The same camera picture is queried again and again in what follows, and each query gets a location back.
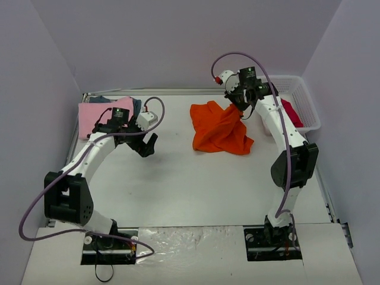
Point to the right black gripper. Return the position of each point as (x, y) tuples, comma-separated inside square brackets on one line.
[(237, 98)]

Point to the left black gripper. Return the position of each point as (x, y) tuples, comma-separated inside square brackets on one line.
[(138, 143)]

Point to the orange t shirt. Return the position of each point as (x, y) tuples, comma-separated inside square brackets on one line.
[(218, 129)]

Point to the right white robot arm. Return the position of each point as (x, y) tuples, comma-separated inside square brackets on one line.
[(296, 159)]

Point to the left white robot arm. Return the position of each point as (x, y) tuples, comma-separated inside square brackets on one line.
[(68, 198)]

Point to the white plastic basket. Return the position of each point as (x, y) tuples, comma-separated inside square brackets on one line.
[(292, 89)]

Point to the red t shirt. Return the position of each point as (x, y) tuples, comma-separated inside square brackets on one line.
[(294, 117)]

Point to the pink folded t shirt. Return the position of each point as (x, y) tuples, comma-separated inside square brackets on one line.
[(87, 119)]

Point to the dark blue folded t shirt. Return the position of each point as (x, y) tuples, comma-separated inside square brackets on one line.
[(137, 105)]

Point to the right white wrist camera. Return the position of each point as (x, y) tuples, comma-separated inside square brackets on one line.
[(228, 79)]

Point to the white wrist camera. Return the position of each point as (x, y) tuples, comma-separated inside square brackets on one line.
[(228, 79), (145, 120)]

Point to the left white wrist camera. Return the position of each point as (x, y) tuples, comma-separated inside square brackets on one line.
[(145, 120)]

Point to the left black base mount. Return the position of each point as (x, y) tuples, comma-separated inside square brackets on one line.
[(107, 251)]

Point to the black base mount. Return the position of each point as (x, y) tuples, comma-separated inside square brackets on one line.
[(260, 249), (107, 251)]

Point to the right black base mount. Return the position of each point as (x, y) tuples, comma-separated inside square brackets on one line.
[(260, 249)]

